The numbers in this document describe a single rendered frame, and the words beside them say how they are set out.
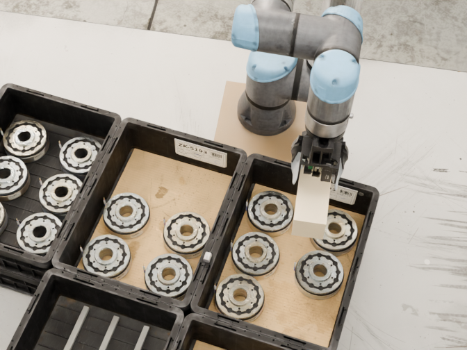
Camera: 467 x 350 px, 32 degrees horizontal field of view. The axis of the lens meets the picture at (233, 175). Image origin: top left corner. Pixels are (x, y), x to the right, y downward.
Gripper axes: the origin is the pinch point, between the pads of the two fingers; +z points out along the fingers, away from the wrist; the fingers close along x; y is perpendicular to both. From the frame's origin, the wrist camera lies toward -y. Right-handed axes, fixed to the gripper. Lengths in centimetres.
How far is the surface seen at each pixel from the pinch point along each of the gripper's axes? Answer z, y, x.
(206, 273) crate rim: 17.1, 16.9, -19.0
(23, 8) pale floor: 109, -128, -120
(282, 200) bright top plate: 22.9, -6.3, -5.8
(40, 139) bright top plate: 23, -13, -64
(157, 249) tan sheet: 25.7, 9.0, -31.3
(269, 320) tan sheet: 25.7, 21.3, -4.8
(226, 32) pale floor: 109, -129, -38
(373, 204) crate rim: 15.8, -4.4, 13.6
